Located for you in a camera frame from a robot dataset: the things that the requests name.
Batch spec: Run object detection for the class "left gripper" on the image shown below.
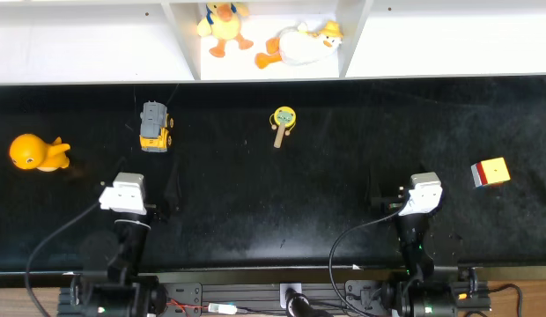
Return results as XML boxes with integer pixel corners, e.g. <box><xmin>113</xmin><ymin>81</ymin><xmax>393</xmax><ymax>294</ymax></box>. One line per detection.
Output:
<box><xmin>144</xmin><ymin>160</ymin><xmax>183</xmax><ymax>221</ymax></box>

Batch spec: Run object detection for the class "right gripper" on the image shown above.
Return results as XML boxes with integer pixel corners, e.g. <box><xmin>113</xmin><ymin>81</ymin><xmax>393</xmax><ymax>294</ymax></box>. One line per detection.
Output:
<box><xmin>368</xmin><ymin>167</ymin><xmax>402</xmax><ymax>215</ymax></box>

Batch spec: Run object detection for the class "grey and yellow toy truck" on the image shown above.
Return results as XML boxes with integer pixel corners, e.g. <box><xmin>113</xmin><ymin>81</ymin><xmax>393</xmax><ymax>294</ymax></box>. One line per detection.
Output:
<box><xmin>138</xmin><ymin>100</ymin><xmax>175</xmax><ymax>154</ymax></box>

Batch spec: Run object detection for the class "yellow wooden rattle drum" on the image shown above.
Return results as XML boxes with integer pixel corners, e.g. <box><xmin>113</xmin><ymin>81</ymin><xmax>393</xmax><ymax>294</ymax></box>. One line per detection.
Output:
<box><xmin>269</xmin><ymin>106</ymin><xmax>298</xmax><ymax>150</ymax></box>

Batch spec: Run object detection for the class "many-coloured puzzle cube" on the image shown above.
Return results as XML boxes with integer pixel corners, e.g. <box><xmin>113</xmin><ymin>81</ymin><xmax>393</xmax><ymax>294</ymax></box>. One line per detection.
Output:
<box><xmin>470</xmin><ymin>157</ymin><xmax>512</xmax><ymax>189</ymax></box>

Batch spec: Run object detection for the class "yellow rubber duck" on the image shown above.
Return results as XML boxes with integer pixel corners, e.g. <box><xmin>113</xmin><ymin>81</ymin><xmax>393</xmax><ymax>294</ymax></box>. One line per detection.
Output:
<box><xmin>8</xmin><ymin>133</ymin><xmax>72</xmax><ymax>173</ymax></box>

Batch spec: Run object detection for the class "white plush duck yellow hat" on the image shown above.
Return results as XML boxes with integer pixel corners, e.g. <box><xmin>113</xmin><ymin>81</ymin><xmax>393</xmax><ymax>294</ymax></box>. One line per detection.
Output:
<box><xmin>255</xmin><ymin>19</ymin><xmax>344</xmax><ymax>70</ymax></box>

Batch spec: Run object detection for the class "white shelf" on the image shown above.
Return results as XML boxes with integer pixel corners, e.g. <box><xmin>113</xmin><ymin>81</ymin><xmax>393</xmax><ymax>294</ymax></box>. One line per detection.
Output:
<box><xmin>0</xmin><ymin>0</ymin><xmax>546</xmax><ymax>86</ymax></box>

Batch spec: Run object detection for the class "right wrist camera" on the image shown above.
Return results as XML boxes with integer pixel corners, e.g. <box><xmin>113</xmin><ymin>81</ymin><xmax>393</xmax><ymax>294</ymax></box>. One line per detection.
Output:
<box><xmin>397</xmin><ymin>172</ymin><xmax>445</xmax><ymax>217</ymax></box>

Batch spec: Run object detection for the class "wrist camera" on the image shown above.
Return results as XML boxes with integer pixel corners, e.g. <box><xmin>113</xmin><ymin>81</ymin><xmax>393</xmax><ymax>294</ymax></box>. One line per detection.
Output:
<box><xmin>98</xmin><ymin>172</ymin><xmax>148</xmax><ymax>217</ymax></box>
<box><xmin>397</xmin><ymin>172</ymin><xmax>445</xmax><ymax>217</ymax></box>

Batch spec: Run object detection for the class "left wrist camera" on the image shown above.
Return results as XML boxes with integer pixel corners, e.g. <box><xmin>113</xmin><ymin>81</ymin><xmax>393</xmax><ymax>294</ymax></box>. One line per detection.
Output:
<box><xmin>98</xmin><ymin>172</ymin><xmax>148</xmax><ymax>217</ymax></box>

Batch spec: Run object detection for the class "mounting rail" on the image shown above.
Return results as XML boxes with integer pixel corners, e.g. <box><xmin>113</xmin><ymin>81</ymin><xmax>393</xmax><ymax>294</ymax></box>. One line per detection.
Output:
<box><xmin>56</xmin><ymin>279</ymin><xmax>525</xmax><ymax>317</ymax></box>

